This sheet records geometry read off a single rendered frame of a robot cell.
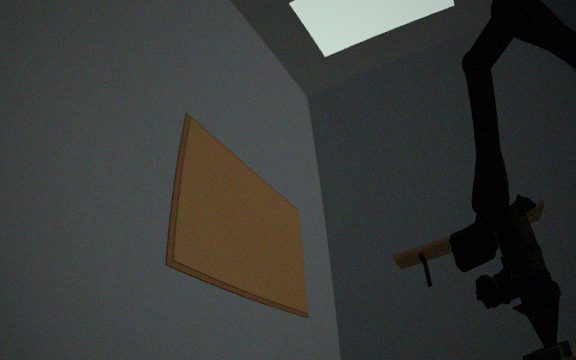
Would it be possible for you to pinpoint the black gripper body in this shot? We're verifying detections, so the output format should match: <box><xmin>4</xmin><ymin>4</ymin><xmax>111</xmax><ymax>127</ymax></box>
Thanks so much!
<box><xmin>498</xmin><ymin>237</ymin><xmax>561</xmax><ymax>305</ymax></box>

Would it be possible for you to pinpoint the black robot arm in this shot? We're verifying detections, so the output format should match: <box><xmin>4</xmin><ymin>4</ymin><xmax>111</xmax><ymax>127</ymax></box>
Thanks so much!
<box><xmin>449</xmin><ymin>0</ymin><xmax>576</xmax><ymax>309</ymax></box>

